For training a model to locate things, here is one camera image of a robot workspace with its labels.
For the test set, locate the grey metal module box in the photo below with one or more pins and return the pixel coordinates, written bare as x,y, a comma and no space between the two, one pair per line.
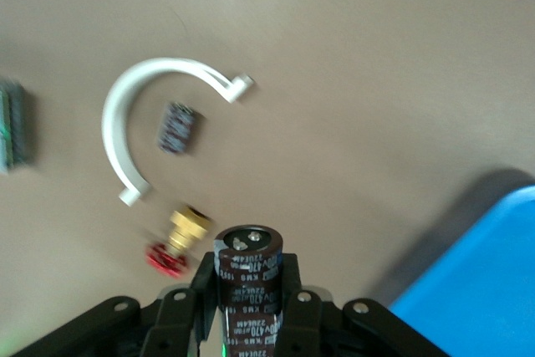
16,131

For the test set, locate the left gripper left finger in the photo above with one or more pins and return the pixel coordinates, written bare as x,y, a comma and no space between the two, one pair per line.
167,323

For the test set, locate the brass valve red handwheel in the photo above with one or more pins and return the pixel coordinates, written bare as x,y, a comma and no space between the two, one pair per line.
186,227

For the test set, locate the blue plastic tray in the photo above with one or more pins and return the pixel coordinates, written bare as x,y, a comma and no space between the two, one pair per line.
480,282

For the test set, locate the dark cylindrical capacitor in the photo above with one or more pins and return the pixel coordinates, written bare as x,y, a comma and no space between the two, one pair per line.
177,127
248,290

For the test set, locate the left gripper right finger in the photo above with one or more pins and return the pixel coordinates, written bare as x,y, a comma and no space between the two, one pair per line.
317,332

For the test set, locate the white curved plastic bracket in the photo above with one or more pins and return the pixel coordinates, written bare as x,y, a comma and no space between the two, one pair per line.
109,131

